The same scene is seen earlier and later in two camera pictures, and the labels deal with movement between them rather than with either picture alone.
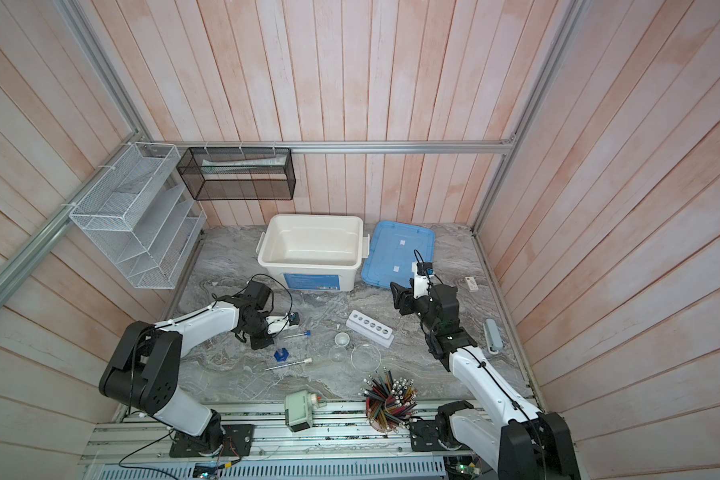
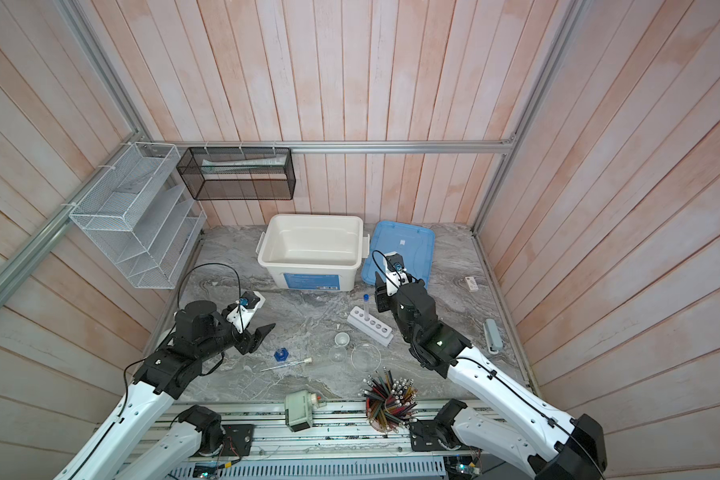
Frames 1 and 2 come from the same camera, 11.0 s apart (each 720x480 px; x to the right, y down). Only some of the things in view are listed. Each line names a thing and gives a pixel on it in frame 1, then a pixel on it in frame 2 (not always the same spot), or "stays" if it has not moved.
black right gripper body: x=422 y=308 to x=387 y=303
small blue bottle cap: x=283 y=356 stays
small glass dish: x=342 y=339 stays
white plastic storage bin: x=313 y=252 stays
